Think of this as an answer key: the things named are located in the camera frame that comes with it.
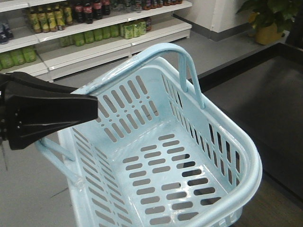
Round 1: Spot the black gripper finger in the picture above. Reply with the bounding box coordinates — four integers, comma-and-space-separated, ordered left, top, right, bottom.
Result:
0, 72, 77, 94
4, 89, 98, 150

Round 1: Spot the light blue plastic basket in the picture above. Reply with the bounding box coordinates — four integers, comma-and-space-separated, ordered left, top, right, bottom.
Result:
35, 43, 262, 227

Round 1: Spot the white store shelf unit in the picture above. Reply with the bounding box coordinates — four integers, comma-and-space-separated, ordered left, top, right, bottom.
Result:
0, 0, 192, 81

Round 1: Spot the black wood produce display table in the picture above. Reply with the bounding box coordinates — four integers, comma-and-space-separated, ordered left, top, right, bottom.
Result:
196, 42, 303, 227

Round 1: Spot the potted green plant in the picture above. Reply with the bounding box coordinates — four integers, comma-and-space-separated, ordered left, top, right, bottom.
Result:
237, 0, 303, 45

